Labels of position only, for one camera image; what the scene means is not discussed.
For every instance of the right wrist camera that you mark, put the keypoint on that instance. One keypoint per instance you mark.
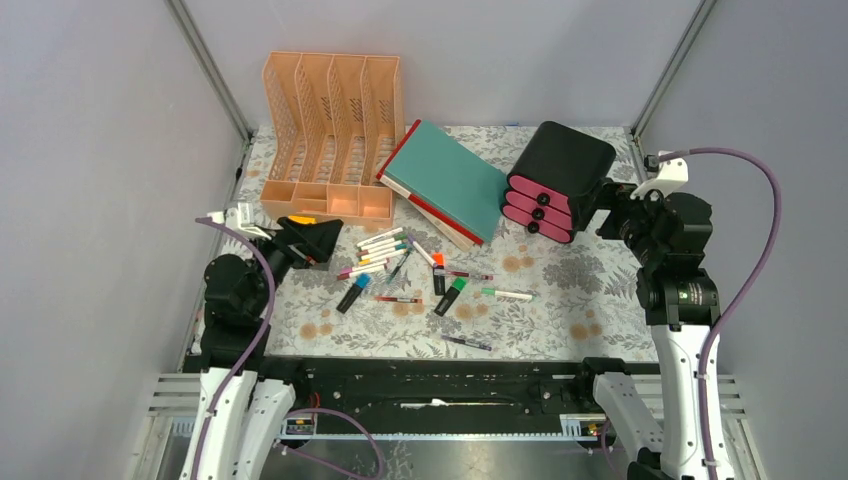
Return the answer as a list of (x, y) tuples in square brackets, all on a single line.
[(670, 171)]

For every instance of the teal folder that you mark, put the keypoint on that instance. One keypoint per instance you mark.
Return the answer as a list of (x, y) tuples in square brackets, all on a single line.
[(488, 184)]

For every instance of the blue cap black highlighter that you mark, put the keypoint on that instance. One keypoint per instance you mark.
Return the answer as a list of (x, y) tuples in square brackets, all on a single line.
[(353, 293)]

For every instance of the yellow block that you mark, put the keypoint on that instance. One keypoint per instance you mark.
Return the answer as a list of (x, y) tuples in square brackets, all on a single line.
[(303, 220)]

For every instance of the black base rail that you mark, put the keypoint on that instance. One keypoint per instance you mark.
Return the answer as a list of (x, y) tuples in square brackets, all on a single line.
[(439, 396)]

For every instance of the white purple marker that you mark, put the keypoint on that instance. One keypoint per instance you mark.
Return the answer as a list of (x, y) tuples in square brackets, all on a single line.
[(420, 249)]

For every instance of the white marker black cap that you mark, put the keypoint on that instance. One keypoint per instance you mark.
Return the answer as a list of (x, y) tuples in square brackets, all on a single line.
[(380, 237)]

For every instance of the dark red pen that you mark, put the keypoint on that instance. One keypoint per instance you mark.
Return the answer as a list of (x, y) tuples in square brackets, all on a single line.
[(463, 274)]

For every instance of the beige kraft notebook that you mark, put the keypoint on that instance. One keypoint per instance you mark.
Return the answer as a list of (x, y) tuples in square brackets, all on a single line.
[(457, 238)]

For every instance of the red binder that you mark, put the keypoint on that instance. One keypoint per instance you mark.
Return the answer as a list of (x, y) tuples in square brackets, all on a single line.
[(430, 164)]

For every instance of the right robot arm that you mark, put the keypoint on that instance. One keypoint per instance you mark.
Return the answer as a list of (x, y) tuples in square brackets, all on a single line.
[(667, 234)]

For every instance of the black pink drawer box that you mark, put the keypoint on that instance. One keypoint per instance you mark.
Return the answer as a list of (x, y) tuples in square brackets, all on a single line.
[(550, 185)]

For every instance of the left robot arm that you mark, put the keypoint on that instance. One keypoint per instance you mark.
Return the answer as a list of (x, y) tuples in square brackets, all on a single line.
[(239, 302)]

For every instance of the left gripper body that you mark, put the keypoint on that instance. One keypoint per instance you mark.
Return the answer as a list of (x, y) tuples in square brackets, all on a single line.
[(298, 253)]

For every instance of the orange plastic file organizer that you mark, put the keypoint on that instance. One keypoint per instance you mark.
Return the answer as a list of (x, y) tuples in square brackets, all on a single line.
[(336, 119)]

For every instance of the white marker pink cap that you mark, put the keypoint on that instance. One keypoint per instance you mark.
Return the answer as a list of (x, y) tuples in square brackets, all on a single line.
[(365, 269)]

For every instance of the purple pen near front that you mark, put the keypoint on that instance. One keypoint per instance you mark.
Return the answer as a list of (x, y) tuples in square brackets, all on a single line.
[(467, 343)]

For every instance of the green cap black highlighter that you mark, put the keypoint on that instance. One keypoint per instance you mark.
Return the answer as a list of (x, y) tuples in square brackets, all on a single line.
[(450, 296)]

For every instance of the orange cap black highlighter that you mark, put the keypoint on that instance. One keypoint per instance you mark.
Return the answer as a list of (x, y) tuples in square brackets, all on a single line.
[(438, 279)]

